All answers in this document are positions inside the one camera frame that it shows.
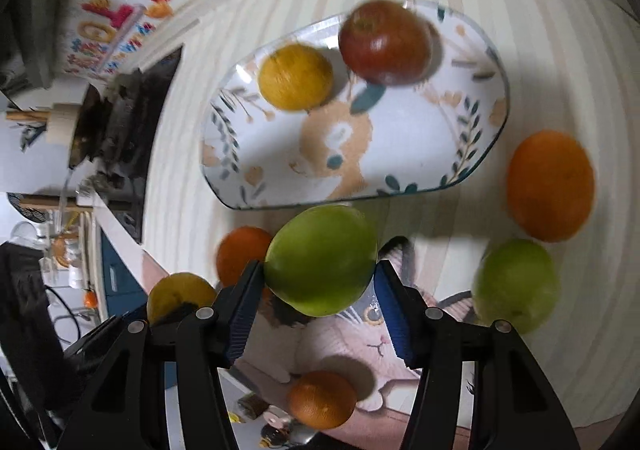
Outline colourful printed wall sticker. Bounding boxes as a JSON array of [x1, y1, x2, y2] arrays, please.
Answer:
[[64, 0, 174, 76]]

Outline floral printed plate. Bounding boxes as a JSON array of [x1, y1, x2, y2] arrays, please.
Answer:
[[200, 0, 510, 211]]

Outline striped printed tablecloth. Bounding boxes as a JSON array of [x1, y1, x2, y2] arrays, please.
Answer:
[[141, 0, 640, 431]]

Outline large green apple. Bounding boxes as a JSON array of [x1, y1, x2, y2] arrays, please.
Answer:
[[264, 204, 379, 317]]

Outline black gas stove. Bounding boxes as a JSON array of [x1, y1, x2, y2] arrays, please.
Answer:
[[67, 46, 183, 245]]

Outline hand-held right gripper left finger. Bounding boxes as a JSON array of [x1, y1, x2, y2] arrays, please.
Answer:
[[56, 260, 265, 450]]

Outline blue cabinet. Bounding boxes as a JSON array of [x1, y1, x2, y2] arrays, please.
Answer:
[[99, 225, 149, 318]]

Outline small orange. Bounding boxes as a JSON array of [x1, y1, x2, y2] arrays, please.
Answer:
[[216, 226, 274, 287]]

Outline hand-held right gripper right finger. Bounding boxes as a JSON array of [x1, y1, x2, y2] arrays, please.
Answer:
[[374, 260, 583, 450]]

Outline small green apple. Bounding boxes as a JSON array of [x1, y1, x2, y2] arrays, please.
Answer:
[[471, 238, 561, 335]]

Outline white paper towel roll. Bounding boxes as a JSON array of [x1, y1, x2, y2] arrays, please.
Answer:
[[5, 102, 83, 145]]

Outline dark orange tangerine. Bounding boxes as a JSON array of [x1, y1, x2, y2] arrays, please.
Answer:
[[287, 370, 358, 430]]

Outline yellow pear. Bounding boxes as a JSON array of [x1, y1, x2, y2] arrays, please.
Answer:
[[146, 272, 218, 327]]

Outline large orange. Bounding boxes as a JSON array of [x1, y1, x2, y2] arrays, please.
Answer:
[[506, 130, 596, 243]]

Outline yellow lemon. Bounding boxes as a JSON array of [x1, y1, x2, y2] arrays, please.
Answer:
[[257, 44, 334, 111]]

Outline red apple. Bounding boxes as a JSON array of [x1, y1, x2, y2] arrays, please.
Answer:
[[338, 0, 433, 86]]

